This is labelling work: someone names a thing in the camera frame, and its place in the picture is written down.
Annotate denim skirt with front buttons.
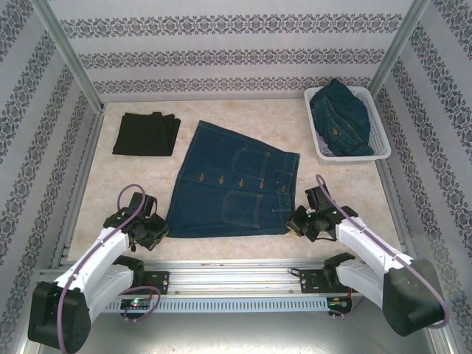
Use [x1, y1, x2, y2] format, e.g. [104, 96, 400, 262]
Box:
[164, 119, 300, 240]

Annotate lilac skirt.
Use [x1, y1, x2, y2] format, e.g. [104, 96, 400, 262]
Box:
[316, 91, 371, 158]

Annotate black skirt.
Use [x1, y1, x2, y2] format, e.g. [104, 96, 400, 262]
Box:
[111, 111, 181, 158]

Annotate blue denim jeans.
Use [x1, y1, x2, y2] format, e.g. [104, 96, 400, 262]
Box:
[308, 77, 375, 158]

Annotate white plastic basket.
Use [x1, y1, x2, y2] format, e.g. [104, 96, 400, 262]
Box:
[304, 86, 392, 166]

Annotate grey metal shelf panel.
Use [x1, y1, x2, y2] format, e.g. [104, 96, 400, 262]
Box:
[84, 309, 451, 354]

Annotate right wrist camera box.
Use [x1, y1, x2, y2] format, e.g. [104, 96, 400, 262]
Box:
[304, 186, 335, 212]

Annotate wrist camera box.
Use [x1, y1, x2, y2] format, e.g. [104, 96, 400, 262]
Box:
[127, 191, 159, 219]
[304, 186, 335, 212]

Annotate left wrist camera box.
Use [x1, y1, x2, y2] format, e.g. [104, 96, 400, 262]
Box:
[127, 191, 159, 219]

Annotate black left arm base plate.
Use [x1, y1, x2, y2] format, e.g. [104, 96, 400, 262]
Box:
[142, 271, 171, 296]

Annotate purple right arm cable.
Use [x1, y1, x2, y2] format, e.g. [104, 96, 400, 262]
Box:
[316, 175, 451, 330]

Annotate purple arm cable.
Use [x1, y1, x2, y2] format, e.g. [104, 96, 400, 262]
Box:
[58, 183, 162, 353]
[316, 175, 451, 330]

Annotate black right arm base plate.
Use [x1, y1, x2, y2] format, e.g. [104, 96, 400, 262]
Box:
[299, 268, 366, 295]

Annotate aluminium cross rail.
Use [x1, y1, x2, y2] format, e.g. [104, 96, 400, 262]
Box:
[35, 257, 436, 296]

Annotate white slotted cable duct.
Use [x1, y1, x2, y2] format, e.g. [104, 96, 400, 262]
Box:
[49, 297, 329, 313]

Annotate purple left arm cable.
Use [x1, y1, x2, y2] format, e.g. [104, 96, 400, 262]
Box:
[58, 183, 162, 353]

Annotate aluminium corner post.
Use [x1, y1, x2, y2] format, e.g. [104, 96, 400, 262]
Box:
[31, 0, 106, 114]
[367, 0, 432, 100]

